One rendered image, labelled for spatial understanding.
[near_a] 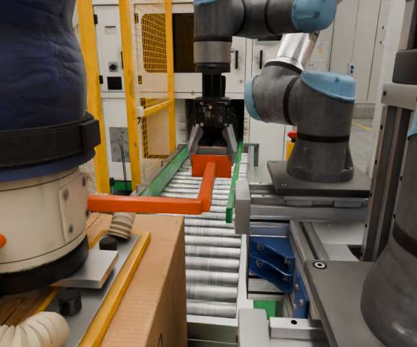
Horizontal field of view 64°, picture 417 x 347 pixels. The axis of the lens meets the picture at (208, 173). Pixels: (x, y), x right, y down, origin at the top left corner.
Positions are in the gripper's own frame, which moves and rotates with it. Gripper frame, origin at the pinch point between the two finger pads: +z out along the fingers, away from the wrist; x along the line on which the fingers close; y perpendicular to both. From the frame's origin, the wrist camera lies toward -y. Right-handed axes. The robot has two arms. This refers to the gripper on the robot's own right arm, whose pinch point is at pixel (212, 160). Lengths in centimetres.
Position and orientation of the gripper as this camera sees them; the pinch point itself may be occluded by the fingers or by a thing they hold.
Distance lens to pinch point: 74.3
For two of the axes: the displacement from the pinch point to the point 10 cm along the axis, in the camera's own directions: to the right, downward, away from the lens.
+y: -0.6, 2.9, -9.5
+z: -0.1, 9.6, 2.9
